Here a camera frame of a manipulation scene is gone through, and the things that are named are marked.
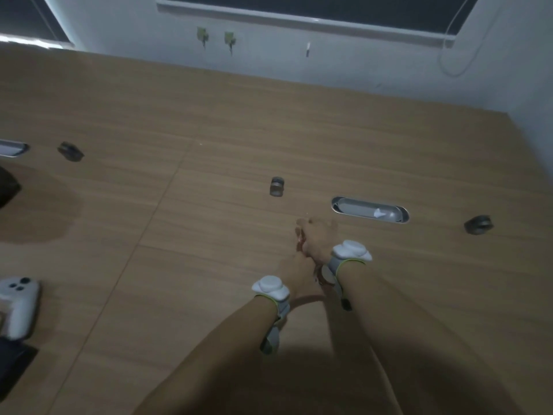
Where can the person's left hand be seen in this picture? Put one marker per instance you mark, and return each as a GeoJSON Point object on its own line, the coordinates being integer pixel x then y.
{"type": "Point", "coordinates": [296, 275]}

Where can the person's right hand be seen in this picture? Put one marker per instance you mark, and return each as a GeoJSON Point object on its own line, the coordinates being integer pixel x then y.
{"type": "Point", "coordinates": [319, 241]}

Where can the person's right fingers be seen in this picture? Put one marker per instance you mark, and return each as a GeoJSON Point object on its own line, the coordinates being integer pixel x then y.
{"type": "Point", "coordinates": [301, 235]}

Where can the person's left forearm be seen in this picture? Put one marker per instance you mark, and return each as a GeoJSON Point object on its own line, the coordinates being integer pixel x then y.
{"type": "Point", "coordinates": [216, 363]}

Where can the person's right forearm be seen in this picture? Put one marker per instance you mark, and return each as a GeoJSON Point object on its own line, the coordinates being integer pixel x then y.
{"type": "Point", "coordinates": [410, 341]}

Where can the white right wrist tracker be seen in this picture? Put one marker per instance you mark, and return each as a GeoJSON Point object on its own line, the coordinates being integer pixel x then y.
{"type": "Point", "coordinates": [345, 259]}

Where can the white wrist tracker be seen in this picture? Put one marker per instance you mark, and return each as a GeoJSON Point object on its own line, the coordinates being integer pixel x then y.
{"type": "Point", "coordinates": [272, 298]}
{"type": "Point", "coordinates": [345, 259]}

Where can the small glass jar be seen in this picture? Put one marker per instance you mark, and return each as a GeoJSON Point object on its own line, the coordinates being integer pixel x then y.
{"type": "Point", "coordinates": [277, 186]}

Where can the white left wrist tracker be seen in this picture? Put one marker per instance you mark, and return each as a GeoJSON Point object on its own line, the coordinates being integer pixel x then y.
{"type": "Point", "coordinates": [272, 298]}

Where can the dark round cap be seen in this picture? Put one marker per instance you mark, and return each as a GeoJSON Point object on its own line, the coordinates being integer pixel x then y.
{"type": "Point", "coordinates": [70, 151]}
{"type": "Point", "coordinates": [478, 224]}

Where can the white game controller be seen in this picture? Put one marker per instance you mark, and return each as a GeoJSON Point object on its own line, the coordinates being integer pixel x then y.
{"type": "Point", "coordinates": [18, 304]}

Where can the black object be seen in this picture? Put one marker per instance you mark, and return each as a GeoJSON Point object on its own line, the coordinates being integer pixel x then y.
{"type": "Point", "coordinates": [7, 186]}

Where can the dark flat pad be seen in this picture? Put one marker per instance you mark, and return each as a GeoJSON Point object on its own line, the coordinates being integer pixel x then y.
{"type": "Point", "coordinates": [15, 363]}

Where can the green wall hook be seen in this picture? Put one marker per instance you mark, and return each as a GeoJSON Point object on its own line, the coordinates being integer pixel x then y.
{"type": "Point", "coordinates": [230, 41]}
{"type": "Point", "coordinates": [202, 36]}

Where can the dark window with white frame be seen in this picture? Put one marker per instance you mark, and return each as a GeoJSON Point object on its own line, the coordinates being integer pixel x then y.
{"type": "Point", "coordinates": [26, 21]}
{"type": "Point", "coordinates": [319, 10]}

